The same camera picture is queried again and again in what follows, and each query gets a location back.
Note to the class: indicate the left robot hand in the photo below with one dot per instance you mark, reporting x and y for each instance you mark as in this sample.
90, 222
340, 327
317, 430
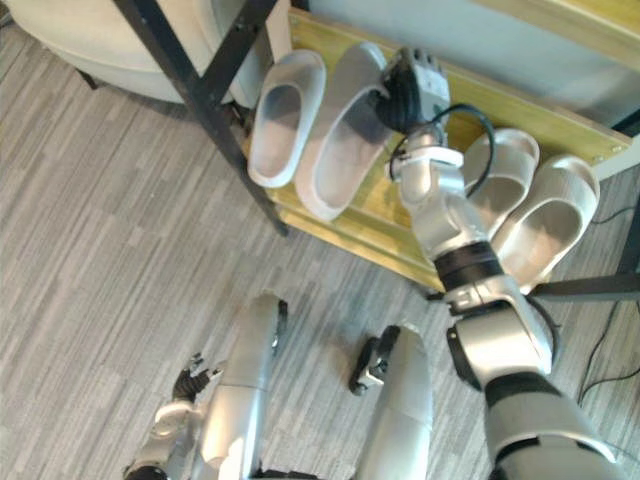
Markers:
192, 380

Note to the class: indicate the black metal rack frame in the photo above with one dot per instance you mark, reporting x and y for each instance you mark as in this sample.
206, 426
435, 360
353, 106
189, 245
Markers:
210, 95

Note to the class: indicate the white slipper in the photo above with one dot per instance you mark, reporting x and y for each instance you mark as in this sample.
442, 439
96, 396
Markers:
545, 220
345, 135
500, 172
285, 120

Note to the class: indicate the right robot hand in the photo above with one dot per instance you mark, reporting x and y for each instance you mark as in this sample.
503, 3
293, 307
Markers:
406, 92

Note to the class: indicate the wooden shoe rack shelf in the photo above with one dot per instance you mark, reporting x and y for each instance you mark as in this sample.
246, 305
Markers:
380, 195

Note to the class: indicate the silver right robot leg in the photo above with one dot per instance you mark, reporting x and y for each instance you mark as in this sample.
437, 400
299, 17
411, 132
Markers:
400, 400

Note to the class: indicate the beige armchair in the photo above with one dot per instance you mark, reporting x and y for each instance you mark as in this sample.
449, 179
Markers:
100, 45

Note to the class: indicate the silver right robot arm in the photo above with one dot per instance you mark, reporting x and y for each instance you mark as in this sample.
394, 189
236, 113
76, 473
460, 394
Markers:
495, 320

